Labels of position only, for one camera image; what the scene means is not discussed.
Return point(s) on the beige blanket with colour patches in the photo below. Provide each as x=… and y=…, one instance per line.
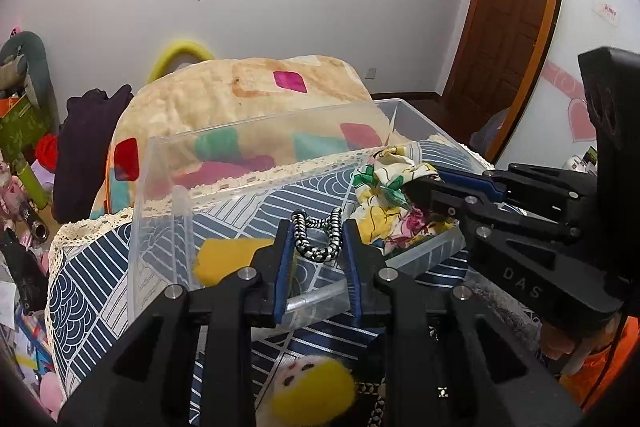
x=210, y=87

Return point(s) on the red cloth item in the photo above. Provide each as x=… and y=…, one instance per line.
x=47, y=151

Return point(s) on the white wall sign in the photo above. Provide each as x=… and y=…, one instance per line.
x=606, y=11

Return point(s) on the wall socket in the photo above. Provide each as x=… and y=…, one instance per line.
x=370, y=72

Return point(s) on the grey plush toy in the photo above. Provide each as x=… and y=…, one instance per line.
x=30, y=57

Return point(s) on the green tube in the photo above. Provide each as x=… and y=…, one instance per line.
x=31, y=182

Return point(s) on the green cardboard box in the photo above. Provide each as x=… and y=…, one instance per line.
x=22, y=127

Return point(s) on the black bag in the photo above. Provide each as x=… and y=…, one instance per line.
x=22, y=267

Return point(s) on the clear plastic storage box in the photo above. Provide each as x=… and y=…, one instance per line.
x=165, y=207

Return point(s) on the person's right hand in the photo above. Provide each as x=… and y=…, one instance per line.
x=554, y=340

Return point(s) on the brown wooden door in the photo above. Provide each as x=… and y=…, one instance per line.
x=510, y=7

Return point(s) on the pink doll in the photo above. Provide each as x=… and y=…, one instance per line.
x=10, y=189

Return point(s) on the yellow cloth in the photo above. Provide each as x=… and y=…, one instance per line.
x=225, y=259

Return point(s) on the floral patterned cloth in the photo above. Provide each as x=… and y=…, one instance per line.
x=380, y=202

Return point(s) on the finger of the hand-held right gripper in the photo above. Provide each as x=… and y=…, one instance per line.
x=470, y=181
x=440, y=196

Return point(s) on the person's right forearm orange sleeve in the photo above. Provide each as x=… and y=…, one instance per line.
x=612, y=357

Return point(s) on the blue plastic bag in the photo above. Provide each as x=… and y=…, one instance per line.
x=490, y=132

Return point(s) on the pink plush toy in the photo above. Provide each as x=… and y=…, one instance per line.
x=51, y=394

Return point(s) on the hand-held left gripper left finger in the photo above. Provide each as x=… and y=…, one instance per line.
x=284, y=274

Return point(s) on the dark purple garment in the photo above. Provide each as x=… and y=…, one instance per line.
x=85, y=147

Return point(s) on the pink heart wall sticker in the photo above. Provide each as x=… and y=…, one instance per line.
x=577, y=117

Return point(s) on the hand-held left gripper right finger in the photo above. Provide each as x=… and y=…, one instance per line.
x=352, y=279

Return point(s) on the yellow-green curved cushion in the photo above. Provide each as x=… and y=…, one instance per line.
x=172, y=52

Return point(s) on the yellow plush toy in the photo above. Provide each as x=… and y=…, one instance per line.
x=320, y=387

